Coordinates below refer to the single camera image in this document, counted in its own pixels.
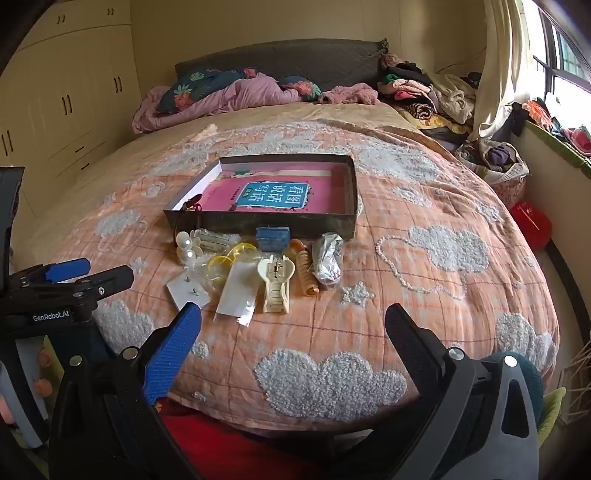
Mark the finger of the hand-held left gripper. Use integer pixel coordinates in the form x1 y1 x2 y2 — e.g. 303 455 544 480
55 265 135 306
11 257 92 290

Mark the window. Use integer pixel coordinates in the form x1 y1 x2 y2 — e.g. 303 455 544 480
522 0 591 136

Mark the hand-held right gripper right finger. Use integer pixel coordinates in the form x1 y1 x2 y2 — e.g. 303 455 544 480
385 302 541 480

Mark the orange spiral hair tie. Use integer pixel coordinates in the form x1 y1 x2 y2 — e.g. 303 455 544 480
286 240 321 299

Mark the teal cloth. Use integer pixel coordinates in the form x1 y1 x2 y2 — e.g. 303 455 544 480
482 352 546 418

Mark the red cloth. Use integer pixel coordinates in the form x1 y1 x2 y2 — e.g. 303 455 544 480
156 401 385 480

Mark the cream curtain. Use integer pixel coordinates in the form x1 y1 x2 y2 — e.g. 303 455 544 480
467 0 542 140

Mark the red plastic container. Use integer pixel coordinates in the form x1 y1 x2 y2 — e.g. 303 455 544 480
509 200 553 251

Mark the white earring card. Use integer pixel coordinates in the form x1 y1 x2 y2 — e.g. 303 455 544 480
166 272 211 317

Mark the grey padded headboard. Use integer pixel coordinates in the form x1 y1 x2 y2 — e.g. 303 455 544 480
174 39 389 94

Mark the orange cloud pattern blanket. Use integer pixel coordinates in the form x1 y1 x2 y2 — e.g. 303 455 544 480
14 120 560 435

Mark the clear bag of yellow hoops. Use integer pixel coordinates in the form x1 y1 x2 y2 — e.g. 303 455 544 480
203 242 259 288

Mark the small dark floral pillow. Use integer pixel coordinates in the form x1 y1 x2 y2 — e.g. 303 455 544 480
281 75 322 103

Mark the dark cord necklace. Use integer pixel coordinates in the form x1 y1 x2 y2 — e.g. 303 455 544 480
175 194 205 232

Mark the clear packet with white card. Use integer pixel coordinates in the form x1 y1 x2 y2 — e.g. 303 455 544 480
216 261 259 327

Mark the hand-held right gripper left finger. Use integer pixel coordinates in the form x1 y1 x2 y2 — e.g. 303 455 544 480
48 302 204 480

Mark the silver foil bag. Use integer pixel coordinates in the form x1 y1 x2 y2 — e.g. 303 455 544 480
311 233 345 290

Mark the clutter of clothes on windowsill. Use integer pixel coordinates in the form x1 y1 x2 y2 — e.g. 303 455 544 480
521 96 591 158

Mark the cream hair claw clip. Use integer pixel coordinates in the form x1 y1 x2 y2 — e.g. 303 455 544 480
257 254 297 315

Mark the pink fuzzy garment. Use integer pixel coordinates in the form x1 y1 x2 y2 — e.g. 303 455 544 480
318 83 380 105

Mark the cream wardrobe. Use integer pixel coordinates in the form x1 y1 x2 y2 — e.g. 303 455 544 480
0 0 145 224

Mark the pink book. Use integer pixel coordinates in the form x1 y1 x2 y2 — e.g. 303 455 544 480
198 168 346 216

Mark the clear pack of white beads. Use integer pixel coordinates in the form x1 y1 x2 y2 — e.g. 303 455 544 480
175 228 242 267

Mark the pink quilt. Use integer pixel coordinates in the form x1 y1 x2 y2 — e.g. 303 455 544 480
132 75 302 135

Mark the pile of clothes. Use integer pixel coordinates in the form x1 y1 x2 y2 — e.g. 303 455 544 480
376 52 486 140

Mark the small blue box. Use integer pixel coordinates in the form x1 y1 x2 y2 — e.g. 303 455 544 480
256 225 291 253

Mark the tan bed sheet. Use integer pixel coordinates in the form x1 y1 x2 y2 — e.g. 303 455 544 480
108 98 460 155

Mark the woven bag of clothes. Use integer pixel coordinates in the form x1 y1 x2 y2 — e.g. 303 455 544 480
455 137 530 209

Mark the large dark floral pillow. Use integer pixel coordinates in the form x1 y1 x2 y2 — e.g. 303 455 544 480
154 68 246 114

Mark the shallow grey cardboard box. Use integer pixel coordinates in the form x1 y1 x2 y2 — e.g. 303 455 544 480
163 154 359 243

